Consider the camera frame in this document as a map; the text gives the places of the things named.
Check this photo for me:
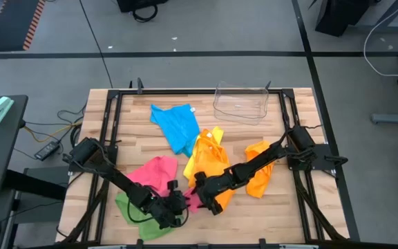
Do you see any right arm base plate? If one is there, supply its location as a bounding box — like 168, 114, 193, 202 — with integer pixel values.
286, 143, 349, 171

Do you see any blue microfiber towel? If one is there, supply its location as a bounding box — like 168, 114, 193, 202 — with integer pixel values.
149, 103, 201, 158

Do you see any grey metal desk frame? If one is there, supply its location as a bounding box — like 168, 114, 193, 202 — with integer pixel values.
0, 165, 69, 249

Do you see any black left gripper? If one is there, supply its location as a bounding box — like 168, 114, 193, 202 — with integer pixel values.
146, 179, 189, 230

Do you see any black cabinet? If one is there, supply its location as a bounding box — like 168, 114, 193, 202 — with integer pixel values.
314, 0, 372, 37

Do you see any pink microfiber towel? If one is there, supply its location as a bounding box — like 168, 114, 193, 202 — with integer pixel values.
183, 187, 203, 214
126, 155, 179, 198

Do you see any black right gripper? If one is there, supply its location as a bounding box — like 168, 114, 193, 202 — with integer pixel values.
192, 171, 236, 216

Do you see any white floor cable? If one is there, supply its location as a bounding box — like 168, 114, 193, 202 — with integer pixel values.
363, 0, 398, 77

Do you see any black power adapter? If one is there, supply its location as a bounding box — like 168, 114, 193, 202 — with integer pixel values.
34, 140, 61, 162

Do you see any green microfiber towel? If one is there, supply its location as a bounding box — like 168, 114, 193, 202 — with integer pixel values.
115, 192, 184, 241

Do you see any long black floor cable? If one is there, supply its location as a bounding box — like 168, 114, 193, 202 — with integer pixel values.
77, 0, 114, 89

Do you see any yellow floor cable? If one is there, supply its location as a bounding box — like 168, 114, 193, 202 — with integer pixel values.
23, 120, 83, 143

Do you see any clear plastic bin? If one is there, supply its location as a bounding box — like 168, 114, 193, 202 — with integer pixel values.
212, 81, 270, 126

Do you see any black equipment base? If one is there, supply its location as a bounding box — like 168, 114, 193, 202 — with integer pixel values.
116, 0, 169, 13

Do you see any orange microfiber towel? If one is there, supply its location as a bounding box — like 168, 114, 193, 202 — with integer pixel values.
245, 140, 276, 199
188, 129, 237, 212

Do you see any black side table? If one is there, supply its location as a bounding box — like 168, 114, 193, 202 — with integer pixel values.
0, 94, 30, 197

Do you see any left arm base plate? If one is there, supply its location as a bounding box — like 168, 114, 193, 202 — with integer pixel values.
62, 145, 119, 173

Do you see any black coiled cable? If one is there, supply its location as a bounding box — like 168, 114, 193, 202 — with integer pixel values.
132, 3, 159, 24

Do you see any black orange-striped floor mat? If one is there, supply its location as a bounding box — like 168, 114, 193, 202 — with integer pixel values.
0, 0, 47, 53

